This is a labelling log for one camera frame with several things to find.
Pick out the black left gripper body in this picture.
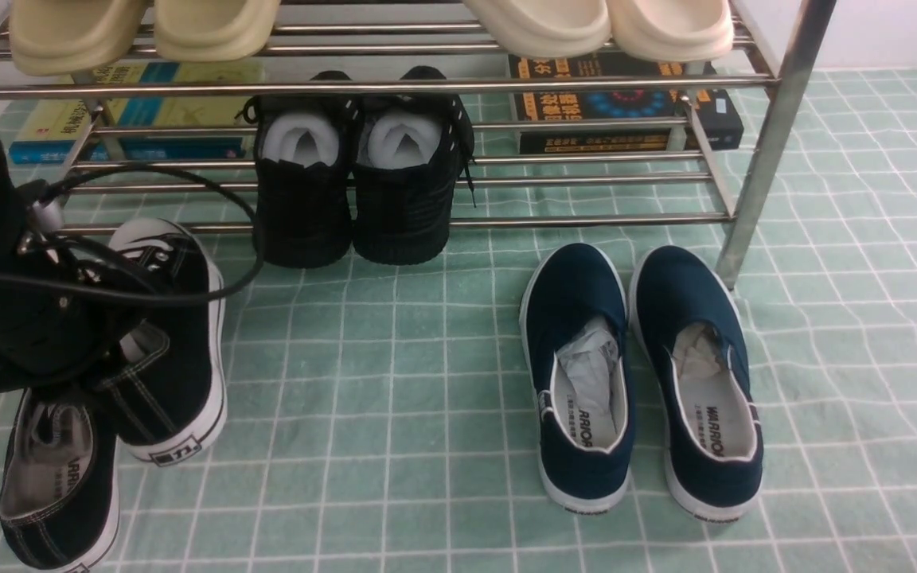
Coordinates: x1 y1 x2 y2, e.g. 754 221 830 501
0 140 158 409

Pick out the black canvas sneaker white sole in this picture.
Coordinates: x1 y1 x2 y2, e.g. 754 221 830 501
88 218 227 467

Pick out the yellow blue book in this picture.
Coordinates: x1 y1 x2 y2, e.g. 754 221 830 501
8 60 265 166

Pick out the beige slipper far left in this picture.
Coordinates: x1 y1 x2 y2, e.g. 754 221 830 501
10 1 149 76

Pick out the beige slipper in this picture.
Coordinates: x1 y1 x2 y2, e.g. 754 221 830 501
154 0 281 63
10 1 149 76

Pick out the black mesh sneaker left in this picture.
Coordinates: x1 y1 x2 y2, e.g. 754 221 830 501
239 94 361 269

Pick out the black mesh sneaker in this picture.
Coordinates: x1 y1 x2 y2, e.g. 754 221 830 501
352 93 474 266
239 94 361 269

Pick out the green checkered floor mat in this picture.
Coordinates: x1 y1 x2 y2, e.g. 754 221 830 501
97 69 917 572

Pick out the black mesh sneaker right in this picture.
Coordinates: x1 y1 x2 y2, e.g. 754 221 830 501
352 93 474 266

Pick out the navy slip-on shoe left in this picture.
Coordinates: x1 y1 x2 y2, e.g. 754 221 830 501
519 243 636 515

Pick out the navy slip-on shoe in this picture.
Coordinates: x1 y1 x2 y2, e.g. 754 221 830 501
627 244 764 524
519 243 636 515

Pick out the cream slipper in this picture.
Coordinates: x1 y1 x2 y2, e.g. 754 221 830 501
607 1 735 63
462 1 611 60

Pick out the navy slip-on shoe right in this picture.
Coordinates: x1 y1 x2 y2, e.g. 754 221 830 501
627 244 764 524

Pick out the cream slipper far right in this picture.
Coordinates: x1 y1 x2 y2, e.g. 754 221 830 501
607 1 735 63

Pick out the black book orange text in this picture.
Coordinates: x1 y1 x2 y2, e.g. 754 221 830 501
507 52 743 154

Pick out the black cable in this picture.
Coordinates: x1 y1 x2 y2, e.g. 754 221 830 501
0 162 267 309

